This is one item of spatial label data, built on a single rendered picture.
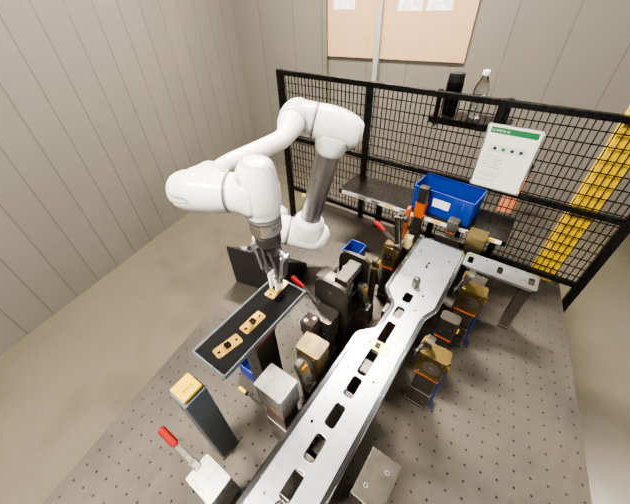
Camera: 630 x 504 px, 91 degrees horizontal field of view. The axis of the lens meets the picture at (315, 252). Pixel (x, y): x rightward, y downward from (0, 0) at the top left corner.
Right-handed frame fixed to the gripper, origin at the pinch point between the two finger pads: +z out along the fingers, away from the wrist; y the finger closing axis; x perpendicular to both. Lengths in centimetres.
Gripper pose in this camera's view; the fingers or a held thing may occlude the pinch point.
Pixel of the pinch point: (275, 280)
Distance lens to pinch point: 100.3
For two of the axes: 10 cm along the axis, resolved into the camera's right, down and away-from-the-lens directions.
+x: 5.5, -5.7, 6.1
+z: 0.3, 7.4, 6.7
